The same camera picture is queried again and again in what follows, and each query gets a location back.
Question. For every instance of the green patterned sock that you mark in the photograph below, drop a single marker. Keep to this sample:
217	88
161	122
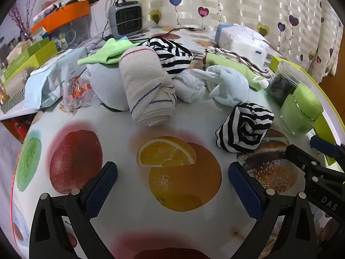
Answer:
237	64

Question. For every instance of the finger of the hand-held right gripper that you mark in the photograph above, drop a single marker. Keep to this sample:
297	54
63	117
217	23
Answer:
299	155
322	145

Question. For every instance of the clear jar with dark contents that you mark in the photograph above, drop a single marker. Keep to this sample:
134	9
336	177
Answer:
283	83

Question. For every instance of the light green jar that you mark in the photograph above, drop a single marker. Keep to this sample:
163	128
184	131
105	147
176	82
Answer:
299	113

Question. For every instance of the purple artificial flower branch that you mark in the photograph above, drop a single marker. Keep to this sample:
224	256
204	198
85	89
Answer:
17	16

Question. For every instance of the grey small space heater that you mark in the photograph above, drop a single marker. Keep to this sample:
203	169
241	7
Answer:
126	19

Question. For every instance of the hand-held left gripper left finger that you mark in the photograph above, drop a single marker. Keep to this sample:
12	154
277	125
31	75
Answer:
101	191

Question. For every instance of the white blue tissue pack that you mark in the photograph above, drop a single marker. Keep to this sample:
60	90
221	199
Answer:
240	40

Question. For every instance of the wooden wardrobe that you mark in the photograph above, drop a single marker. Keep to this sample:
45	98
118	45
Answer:
334	86

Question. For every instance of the light blue plastic package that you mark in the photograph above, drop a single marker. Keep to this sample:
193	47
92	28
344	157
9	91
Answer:
48	78

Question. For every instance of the black white striped sock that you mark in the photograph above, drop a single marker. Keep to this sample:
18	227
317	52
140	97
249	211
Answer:
242	129

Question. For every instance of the heart print striped curtain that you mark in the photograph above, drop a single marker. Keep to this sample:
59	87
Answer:
242	5

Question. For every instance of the black white striped cloth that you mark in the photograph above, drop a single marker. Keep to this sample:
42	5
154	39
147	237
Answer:
172	56

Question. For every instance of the fruit print tablecloth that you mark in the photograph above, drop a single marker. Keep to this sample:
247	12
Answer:
121	129

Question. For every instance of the white knit glove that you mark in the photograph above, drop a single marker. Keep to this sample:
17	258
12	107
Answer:
231	86

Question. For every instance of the clear bag with orange print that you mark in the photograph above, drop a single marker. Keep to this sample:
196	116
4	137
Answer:
78	91

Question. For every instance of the yellow-green cardboard box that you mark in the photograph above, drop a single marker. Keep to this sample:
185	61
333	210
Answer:
275	63

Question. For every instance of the orange lidded storage box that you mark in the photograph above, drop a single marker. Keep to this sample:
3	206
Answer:
62	14

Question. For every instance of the green microfiber cloth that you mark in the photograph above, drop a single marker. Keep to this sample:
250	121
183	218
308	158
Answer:
113	50

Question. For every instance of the beige sock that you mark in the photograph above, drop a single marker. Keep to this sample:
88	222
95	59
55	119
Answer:
142	86

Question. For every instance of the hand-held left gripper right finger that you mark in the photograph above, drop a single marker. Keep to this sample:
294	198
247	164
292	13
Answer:
245	191

